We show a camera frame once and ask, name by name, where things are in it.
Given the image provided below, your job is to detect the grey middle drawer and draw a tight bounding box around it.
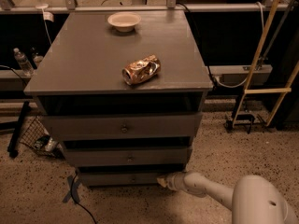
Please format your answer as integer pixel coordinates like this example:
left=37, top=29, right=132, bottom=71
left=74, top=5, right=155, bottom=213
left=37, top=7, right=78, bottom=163
left=64, top=147, right=192, bottom=167

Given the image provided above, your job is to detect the yellow wooden ladder frame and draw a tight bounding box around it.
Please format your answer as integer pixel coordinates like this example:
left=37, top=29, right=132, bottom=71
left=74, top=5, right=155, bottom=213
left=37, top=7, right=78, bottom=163
left=226, top=0, right=299, bottom=129

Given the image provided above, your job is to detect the blue tape cross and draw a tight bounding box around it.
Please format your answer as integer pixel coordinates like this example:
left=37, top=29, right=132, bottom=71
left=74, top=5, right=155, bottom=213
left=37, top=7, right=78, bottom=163
left=63, top=175, right=81, bottom=203

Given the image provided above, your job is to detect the black metal stand leg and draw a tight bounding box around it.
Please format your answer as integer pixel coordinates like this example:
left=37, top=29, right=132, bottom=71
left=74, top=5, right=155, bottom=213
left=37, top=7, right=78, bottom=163
left=7, top=101, right=30, bottom=159

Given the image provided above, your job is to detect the black floor cable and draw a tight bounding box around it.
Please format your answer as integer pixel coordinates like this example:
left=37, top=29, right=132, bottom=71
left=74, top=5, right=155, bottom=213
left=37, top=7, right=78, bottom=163
left=69, top=175, right=99, bottom=224

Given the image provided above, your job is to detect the white paper bowl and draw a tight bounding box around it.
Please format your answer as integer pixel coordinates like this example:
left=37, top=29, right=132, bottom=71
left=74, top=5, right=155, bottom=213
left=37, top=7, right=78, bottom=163
left=107, top=12, right=141, bottom=33

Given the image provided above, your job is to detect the black cable behind cabinet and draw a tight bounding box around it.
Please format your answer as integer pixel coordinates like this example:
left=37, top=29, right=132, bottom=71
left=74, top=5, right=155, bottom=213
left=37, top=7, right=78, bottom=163
left=176, top=2, right=219, bottom=89

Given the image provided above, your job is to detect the grey wooden drawer cabinet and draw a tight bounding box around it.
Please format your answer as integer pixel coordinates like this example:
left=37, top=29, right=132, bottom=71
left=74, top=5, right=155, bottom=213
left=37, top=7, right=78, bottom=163
left=25, top=11, right=212, bottom=174

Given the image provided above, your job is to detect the black wire mesh basket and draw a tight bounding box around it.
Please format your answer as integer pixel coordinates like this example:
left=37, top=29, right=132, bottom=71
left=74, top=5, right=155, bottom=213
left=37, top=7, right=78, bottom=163
left=20, top=116, right=64, bottom=159

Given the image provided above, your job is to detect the clear plastic water bottle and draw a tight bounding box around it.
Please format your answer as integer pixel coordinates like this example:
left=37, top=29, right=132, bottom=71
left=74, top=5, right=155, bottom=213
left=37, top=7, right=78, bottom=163
left=13, top=48, right=34, bottom=77

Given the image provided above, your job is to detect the grey bottom drawer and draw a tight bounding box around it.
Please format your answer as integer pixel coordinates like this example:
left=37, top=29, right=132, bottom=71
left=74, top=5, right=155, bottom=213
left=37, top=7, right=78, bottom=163
left=78, top=172, right=163, bottom=187

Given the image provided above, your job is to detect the grey top drawer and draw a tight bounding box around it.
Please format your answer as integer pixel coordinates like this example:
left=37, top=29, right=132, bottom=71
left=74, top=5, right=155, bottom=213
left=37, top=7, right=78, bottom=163
left=41, top=113, right=202, bottom=141

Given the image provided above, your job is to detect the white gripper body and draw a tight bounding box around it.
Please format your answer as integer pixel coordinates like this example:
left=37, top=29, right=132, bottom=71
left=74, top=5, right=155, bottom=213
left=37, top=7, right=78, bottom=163
left=165, top=172, right=186, bottom=191

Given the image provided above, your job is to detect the crushed golden soda can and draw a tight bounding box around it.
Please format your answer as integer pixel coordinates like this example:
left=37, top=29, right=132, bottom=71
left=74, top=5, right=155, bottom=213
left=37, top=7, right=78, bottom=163
left=122, top=55, right=161, bottom=85

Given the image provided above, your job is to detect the grey drawer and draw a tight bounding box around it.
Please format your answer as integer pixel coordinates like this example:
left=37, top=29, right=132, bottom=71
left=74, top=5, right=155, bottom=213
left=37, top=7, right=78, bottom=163
left=41, top=113, right=202, bottom=141
left=64, top=147, right=192, bottom=167
left=78, top=172, right=163, bottom=187

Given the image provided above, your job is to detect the white cable on rail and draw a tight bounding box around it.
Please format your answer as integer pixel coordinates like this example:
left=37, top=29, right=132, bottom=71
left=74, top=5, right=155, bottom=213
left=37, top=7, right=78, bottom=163
left=214, top=1, right=265, bottom=90

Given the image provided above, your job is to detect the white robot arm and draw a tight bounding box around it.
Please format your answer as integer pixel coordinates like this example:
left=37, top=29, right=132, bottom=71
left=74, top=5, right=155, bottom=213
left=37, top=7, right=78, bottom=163
left=157, top=171, right=298, bottom=224

